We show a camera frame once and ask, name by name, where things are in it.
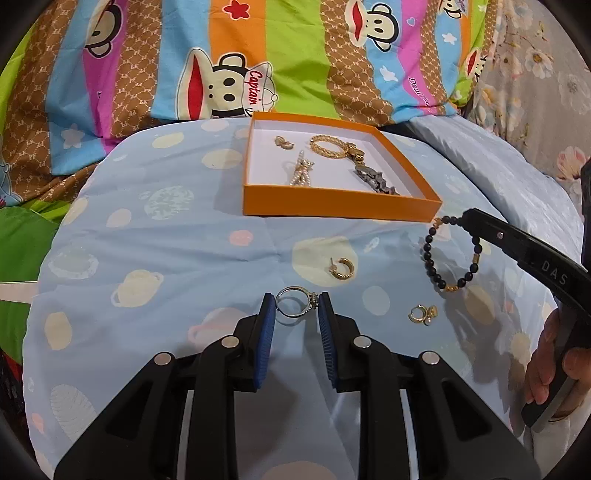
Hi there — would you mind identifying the green cushion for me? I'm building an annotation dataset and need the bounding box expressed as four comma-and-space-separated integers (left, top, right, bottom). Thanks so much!
1, 201, 69, 365

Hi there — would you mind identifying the light blue pillow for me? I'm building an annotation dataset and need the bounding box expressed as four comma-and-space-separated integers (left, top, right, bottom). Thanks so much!
409, 115, 584, 261

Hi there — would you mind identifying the light blue dotted bedsheet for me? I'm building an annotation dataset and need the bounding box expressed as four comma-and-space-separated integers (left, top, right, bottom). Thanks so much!
24, 119, 590, 479

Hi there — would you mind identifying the person's right hand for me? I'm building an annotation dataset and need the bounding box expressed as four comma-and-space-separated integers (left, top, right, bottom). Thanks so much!
524, 309, 590, 419

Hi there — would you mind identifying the gold chain bangle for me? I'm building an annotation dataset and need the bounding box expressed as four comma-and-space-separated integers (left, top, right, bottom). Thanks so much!
310, 135, 349, 159

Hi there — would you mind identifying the gold hoop earring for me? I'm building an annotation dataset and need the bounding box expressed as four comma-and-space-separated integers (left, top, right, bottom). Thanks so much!
329, 257, 356, 281

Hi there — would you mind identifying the silver gemstone ring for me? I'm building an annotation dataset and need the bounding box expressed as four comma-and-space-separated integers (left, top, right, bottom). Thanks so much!
274, 285, 320, 319

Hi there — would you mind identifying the colourful monkey cartoon quilt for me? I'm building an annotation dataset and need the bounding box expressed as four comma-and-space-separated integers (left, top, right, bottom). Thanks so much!
1, 1, 502, 207

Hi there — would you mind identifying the grey floral blanket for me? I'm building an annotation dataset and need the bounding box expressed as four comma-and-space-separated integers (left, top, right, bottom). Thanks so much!
467, 1, 590, 193

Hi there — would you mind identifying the black bead bracelet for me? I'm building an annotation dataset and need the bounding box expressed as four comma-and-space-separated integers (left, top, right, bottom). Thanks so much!
420, 215, 484, 293

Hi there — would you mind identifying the orange shallow cardboard box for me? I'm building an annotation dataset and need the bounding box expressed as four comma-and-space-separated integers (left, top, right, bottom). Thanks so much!
242, 112, 443, 223

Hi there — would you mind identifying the pearl bead bracelet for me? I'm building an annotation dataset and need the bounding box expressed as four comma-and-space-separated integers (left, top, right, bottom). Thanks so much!
289, 149, 317, 188

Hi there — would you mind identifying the gold heart charm earring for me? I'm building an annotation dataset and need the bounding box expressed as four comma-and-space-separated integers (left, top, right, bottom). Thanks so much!
408, 304, 438, 326

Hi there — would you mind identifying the silver blue-dial wristwatch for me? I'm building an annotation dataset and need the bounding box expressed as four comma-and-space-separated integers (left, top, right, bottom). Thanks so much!
355, 164, 399, 196

